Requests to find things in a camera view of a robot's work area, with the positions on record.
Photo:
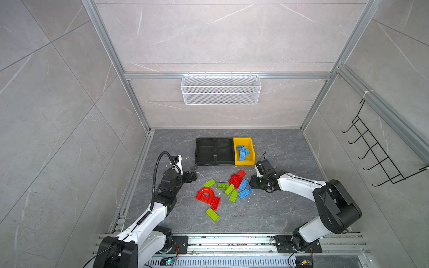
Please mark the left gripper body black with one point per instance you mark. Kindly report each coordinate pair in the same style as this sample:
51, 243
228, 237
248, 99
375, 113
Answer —
187, 179

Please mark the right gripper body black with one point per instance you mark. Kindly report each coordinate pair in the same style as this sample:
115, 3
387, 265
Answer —
258, 182

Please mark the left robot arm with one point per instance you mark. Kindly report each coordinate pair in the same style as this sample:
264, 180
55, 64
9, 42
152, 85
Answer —
136, 245

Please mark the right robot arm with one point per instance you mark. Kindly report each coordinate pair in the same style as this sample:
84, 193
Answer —
337, 210

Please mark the green lego brick left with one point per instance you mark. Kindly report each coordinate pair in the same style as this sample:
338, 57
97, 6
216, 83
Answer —
209, 183

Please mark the red arch lego piece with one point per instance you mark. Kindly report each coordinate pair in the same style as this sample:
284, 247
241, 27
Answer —
205, 195

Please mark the yellow plastic bin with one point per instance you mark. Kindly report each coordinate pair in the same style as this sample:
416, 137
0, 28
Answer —
249, 159

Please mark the black divided tray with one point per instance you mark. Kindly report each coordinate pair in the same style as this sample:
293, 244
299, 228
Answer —
214, 151

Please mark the red lego brick large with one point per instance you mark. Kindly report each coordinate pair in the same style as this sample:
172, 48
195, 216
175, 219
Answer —
235, 180

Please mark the green lego brick middle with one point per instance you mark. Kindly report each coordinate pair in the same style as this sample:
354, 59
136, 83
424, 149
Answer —
223, 186

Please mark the red lego brick near arch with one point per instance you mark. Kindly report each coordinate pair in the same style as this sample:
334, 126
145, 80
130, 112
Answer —
215, 203

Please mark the green lego brick lower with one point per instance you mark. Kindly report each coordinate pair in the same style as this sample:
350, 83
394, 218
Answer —
234, 196

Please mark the green lego brick tilted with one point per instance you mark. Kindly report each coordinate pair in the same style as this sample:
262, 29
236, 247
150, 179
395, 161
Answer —
230, 189

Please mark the green lego brick front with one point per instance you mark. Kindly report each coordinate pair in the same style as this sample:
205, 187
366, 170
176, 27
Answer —
212, 214

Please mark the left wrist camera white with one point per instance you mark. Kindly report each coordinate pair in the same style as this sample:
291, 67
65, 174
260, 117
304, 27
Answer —
177, 165

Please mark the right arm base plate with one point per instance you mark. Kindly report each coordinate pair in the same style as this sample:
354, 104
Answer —
290, 244

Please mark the aluminium rail front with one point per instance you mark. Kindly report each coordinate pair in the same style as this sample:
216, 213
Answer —
254, 250

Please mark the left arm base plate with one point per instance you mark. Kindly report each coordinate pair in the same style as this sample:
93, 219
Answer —
176, 244

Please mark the white wire mesh basket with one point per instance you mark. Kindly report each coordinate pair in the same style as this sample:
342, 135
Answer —
220, 89

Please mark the black wire hook rack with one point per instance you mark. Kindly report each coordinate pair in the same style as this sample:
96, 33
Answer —
378, 153

